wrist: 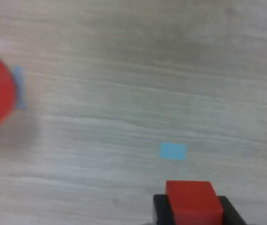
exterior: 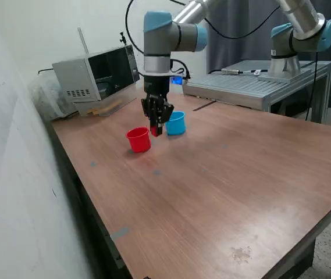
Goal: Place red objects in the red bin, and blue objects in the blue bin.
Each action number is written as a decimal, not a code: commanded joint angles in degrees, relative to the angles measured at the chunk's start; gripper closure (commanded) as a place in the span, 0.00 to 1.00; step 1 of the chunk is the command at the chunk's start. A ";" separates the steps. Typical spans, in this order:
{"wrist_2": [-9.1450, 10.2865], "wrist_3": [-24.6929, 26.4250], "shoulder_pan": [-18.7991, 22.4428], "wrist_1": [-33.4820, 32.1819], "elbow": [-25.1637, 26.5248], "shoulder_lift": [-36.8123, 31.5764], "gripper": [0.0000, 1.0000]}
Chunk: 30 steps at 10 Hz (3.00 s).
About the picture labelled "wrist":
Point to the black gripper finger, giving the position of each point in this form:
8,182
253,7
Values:
162,211
231,212

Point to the red cube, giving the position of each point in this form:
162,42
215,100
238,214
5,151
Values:
194,201

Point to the small blue tape piece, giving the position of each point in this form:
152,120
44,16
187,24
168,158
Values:
20,87
173,152

